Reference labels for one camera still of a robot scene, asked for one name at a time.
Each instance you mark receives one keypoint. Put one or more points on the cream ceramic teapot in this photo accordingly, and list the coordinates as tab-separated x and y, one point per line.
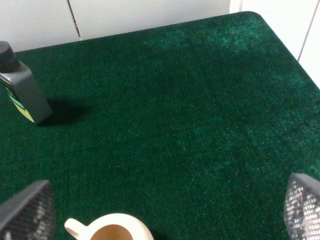
115	226

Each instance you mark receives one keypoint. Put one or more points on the green felt table cloth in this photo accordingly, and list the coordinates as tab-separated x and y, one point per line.
193	128

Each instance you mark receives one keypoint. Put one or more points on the grey pump bottle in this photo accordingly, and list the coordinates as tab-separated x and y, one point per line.
22	86

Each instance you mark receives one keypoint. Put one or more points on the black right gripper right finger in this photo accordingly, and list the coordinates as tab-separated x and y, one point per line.
301	212

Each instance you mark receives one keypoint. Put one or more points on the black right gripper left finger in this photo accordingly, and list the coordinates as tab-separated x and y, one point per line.
30	214

